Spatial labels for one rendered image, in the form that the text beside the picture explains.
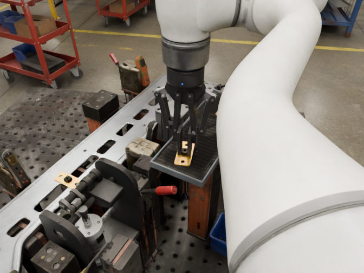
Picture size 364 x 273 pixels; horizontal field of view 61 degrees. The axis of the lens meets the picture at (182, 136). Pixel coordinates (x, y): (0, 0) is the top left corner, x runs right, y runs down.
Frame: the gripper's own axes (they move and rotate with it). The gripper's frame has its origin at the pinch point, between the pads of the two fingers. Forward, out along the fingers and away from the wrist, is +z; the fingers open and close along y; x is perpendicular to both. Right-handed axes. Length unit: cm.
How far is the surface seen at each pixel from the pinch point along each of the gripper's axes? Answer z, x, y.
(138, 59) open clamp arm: 10, -58, 29
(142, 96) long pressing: 20, -46, 25
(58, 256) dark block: 8.3, 28.5, 19.8
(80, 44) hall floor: 120, -298, 188
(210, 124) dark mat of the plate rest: 4.1, -12.8, -5.0
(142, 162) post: 10.3, -1.0, 11.5
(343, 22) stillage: 101, -386, -146
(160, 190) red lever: 6.5, 10.5, 3.8
